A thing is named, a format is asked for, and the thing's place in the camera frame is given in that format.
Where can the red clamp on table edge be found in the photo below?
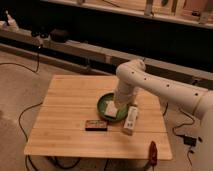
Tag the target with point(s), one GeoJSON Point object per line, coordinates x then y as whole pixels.
{"type": "Point", "coordinates": [153, 154]}

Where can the dark object on ledge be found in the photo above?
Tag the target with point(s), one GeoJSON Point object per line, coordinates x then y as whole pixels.
{"type": "Point", "coordinates": [59, 35]}

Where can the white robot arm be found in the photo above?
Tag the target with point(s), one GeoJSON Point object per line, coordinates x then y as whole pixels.
{"type": "Point", "coordinates": [192, 99]}

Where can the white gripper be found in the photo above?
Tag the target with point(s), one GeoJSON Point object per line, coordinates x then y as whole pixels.
{"type": "Point", "coordinates": [111, 110]}

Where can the white remote controller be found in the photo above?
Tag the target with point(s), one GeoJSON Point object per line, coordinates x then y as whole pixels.
{"type": "Point", "coordinates": [130, 121]}

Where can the dark rectangular eraser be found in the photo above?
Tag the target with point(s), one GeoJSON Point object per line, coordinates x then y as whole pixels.
{"type": "Point", "coordinates": [95, 125]}

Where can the black power adapter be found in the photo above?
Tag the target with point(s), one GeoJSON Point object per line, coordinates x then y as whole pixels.
{"type": "Point", "coordinates": [191, 141]}

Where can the green round plate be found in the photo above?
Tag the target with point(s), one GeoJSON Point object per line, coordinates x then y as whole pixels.
{"type": "Point", "coordinates": [102, 105]}

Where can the wooden table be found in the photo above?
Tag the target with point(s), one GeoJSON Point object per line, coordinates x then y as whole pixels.
{"type": "Point", "coordinates": [59, 129]}

